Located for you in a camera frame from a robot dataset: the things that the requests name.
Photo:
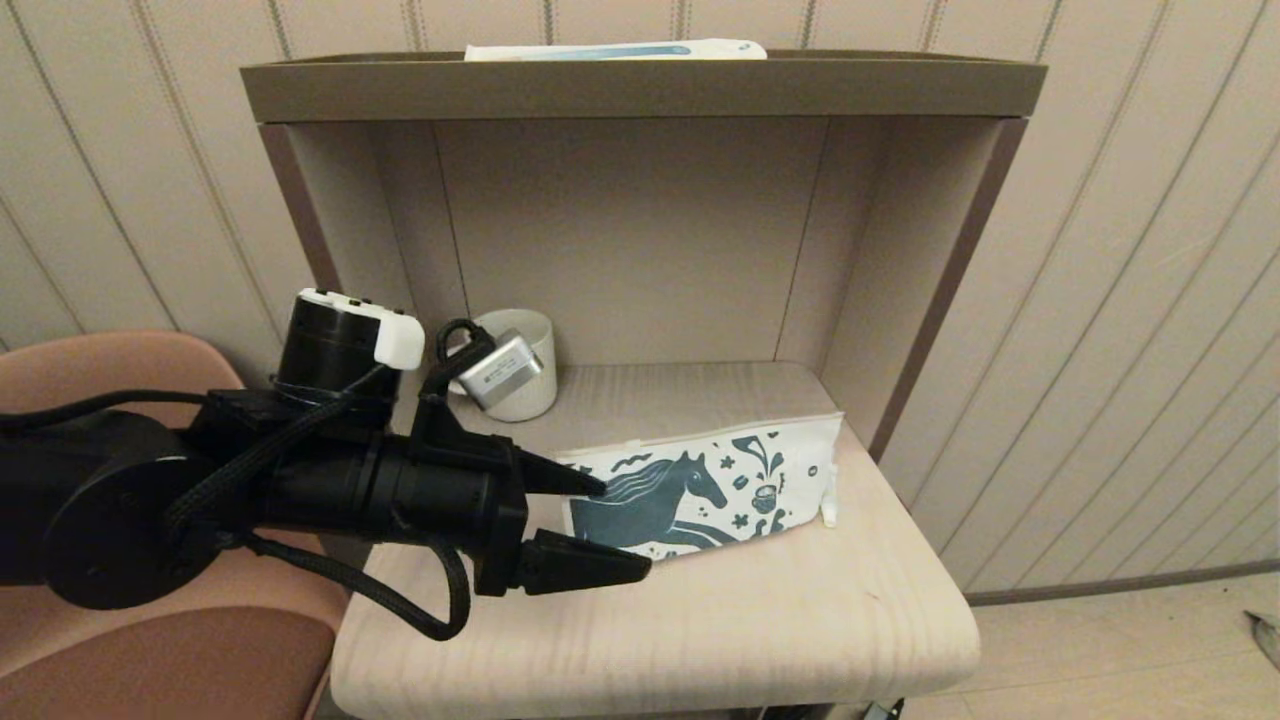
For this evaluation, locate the black items under table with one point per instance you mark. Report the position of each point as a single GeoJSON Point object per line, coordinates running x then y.
{"type": "Point", "coordinates": [885, 712]}

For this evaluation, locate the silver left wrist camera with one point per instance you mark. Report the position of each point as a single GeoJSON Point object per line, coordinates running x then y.
{"type": "Point", "coordinates": [505, 372]}

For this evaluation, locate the white blue toothpaste box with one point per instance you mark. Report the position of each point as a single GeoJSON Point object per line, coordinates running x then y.
{"type": "Point", "coordinates": [610, 50]}

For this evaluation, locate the brown beige shelf unit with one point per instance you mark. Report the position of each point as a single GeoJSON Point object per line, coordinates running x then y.
{"type": "Point", "coordinates": [640, 90]}

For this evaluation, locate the brown upholstered chair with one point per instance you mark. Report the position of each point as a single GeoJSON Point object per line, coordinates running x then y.
{"type": "Point", "coordinates": [150, 670]}

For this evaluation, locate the white horse-print zipper pouch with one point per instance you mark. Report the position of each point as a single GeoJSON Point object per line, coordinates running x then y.
{"type": "Point", "coordinates": [700, 490]}

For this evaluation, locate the black left camera bracket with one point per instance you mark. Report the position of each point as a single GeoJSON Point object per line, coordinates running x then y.
{"type": "Point", "coordinates": [432, 430]}

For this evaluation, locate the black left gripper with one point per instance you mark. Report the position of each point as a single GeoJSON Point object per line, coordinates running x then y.
{"type": "Point", "coordinates": [440, 495]}

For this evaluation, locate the white plastic squeeze tube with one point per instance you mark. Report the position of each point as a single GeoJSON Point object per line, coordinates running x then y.
{"type": "Point", "coordinates": [830, 495]}

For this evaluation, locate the white ribbed ceramic mug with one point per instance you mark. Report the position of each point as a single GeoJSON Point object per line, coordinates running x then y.
{"type": "Point", "coordinates": [530, 400]}

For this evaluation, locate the grey object on floor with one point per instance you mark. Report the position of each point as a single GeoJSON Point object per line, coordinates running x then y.
{"type": "Point", "coordinates": [1266, 640]}

